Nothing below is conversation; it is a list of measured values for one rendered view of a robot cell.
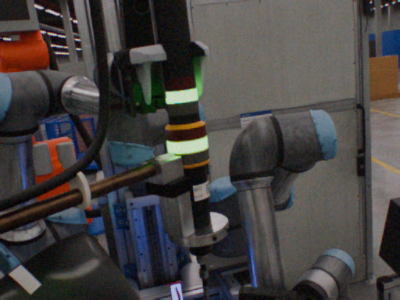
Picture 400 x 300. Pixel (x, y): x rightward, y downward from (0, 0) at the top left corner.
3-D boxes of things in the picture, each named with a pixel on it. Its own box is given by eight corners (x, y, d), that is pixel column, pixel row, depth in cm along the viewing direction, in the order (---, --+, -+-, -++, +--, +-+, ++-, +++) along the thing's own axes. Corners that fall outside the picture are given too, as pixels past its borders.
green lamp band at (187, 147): (189, 155, 39) (187, 143, 39) (159, 151, 42) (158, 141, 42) (216, 144, 43) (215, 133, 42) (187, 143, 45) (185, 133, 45)
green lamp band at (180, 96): (182, 103, 39) (180, 91, 39) (159, 104, 41) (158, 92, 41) (204, 98, 41) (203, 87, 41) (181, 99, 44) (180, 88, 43)
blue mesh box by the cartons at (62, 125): (53, 178, 676) (42, 123, 654) (77, 160, 798) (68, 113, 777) (102, 173, 672) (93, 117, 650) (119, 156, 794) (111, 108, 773)
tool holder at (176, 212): (188, 262, 38) (176, 166, 36) (141, 245, 43) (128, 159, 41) (241, 226, 45) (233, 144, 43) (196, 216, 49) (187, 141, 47)
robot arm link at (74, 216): (100, 246, 118) (92, 204, 115) (62, 266, 108) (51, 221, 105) (77, 239, 125) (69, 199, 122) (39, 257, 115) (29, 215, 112)
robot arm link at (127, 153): (176, 154, 72) (169, 94, 70) (131, 171, 64) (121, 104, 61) (147, 151, 77) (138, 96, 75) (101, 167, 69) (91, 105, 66)
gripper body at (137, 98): (193, 108, 49) (162, 103, 59) (184, 37, 47) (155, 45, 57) (133, 118, 46) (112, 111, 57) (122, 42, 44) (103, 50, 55)
